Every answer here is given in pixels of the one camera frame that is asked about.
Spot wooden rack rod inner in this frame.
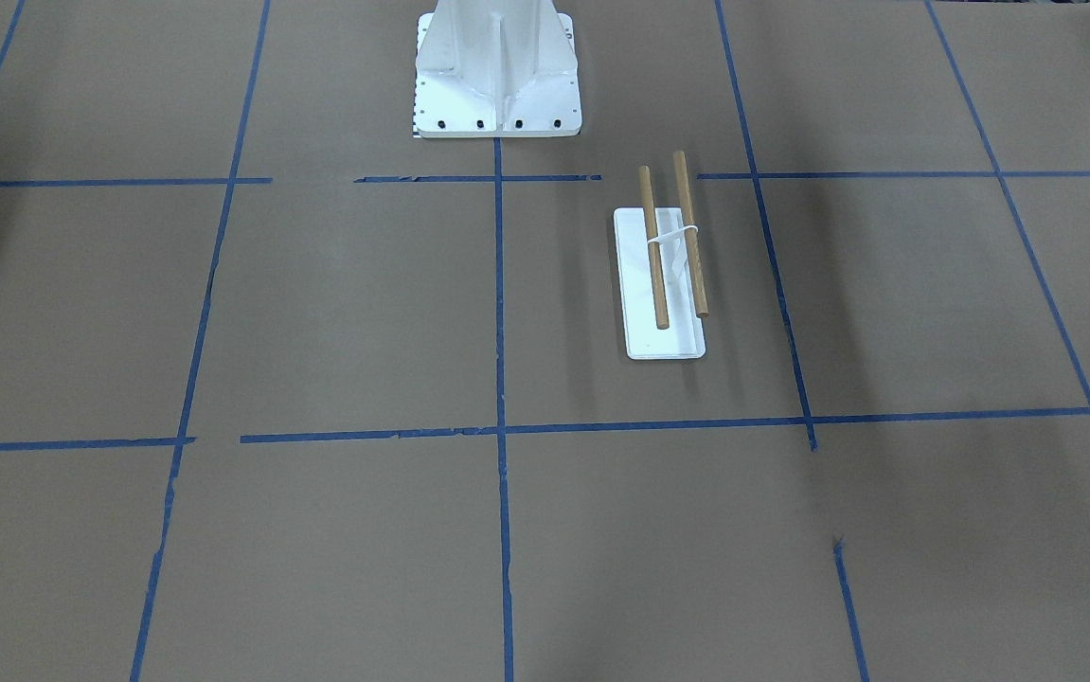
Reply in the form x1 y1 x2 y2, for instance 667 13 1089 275
638 165 670 330

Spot wooden rack rod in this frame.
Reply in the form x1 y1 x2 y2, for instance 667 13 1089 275
671 150 710 320
638 165 670 330

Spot white towel rack base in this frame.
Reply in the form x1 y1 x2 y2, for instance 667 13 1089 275
613 206 707 361

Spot wooden rack rod outer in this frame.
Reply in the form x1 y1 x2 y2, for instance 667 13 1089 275
671 150 710 320

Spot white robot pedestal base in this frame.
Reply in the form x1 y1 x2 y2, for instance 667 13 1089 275
412 1 583 139

